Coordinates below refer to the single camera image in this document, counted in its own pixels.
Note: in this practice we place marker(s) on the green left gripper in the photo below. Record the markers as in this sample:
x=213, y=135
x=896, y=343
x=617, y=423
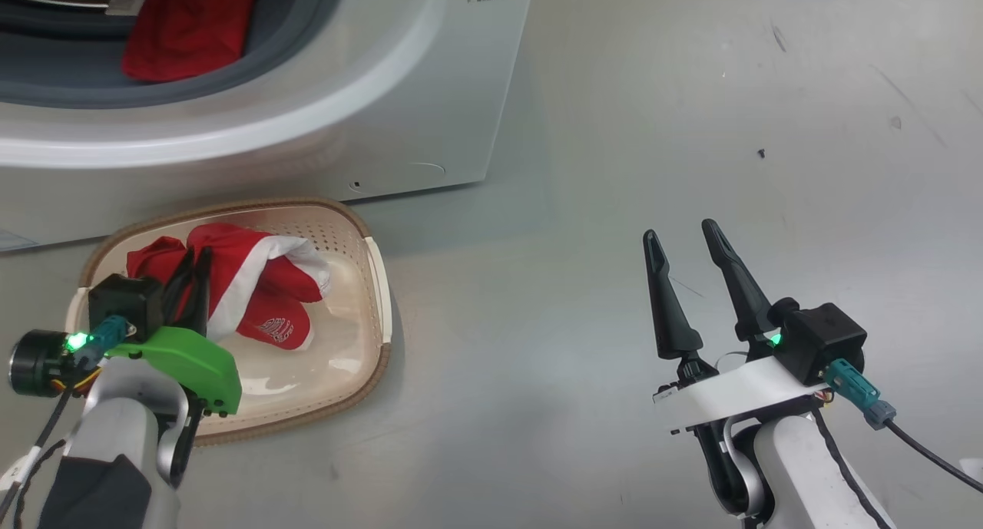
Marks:
x=192, y=364

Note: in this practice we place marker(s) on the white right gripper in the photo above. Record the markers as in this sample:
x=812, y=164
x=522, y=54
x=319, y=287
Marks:
x=737, y=395

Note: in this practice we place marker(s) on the red and white jersey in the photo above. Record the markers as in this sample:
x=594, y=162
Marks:
x=261, y=283

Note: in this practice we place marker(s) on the red jersey with number print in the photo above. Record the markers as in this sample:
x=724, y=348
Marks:
x=184, y=30

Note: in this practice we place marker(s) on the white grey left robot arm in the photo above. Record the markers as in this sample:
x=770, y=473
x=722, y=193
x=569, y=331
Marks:
x=115, y=437

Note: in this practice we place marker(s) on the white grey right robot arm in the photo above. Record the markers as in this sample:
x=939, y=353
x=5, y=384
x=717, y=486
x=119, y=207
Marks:
x=799, y=475

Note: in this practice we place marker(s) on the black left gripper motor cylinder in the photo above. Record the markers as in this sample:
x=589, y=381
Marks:
x=34, y=364

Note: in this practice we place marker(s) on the cream perforated laundry basket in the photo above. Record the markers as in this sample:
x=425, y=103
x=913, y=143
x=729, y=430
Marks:
x=338, y=375

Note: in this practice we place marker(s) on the white front-load washing machine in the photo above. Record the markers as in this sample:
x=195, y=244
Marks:
x=384, y=91

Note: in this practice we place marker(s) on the round drain filter cover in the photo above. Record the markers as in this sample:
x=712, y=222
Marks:
x=428, y=170

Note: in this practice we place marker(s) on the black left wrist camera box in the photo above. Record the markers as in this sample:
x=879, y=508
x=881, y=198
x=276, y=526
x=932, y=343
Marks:
x=123, y=302

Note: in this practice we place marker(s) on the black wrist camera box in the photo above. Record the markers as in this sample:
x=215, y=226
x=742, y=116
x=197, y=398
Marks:
x=822, y=341
x=123, y=302

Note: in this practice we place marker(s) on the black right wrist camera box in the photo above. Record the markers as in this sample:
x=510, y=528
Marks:
x=822, y=341

